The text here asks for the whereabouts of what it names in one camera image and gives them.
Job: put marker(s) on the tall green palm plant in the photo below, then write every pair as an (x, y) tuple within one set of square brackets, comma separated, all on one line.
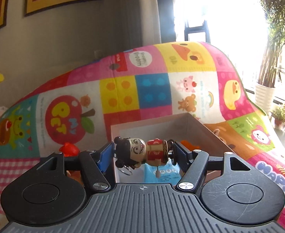
[(276, 29)]

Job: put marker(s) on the wall socket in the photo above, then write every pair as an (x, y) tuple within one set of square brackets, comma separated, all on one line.
[(97, 54)]

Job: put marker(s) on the small potted plant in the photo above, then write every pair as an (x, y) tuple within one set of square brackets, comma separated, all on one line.
[(279, 116)]

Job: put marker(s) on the black window frame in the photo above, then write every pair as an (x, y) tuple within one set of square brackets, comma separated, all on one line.
[(205, 32)]

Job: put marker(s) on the black-haired wooden doll figurine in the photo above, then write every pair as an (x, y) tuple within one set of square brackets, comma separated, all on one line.
[(142, 150)]

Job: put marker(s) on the white ribbed plant pot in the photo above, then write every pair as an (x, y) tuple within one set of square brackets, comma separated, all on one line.
[(264, 98)]

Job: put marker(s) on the grey curtain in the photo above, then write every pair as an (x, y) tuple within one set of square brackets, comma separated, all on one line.
[(142, 14)]

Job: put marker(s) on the orange toy piece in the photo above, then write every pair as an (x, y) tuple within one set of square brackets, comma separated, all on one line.
[(188, 145)]

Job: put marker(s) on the blue tissue packet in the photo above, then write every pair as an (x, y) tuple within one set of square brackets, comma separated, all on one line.
[(166, 174)]

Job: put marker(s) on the colourful cartoon play mat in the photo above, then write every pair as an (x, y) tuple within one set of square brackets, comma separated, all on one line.
[(200, 94)]

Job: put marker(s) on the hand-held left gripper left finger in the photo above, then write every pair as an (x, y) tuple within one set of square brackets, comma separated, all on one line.
[(106, 156)]

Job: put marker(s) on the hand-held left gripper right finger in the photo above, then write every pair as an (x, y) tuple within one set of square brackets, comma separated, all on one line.
[(181, 156)]

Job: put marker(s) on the pink cardboard box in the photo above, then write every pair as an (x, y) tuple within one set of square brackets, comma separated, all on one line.
[(157, 128)]

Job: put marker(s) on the red doll figure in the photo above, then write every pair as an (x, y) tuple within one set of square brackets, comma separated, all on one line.
[(68, 149)]

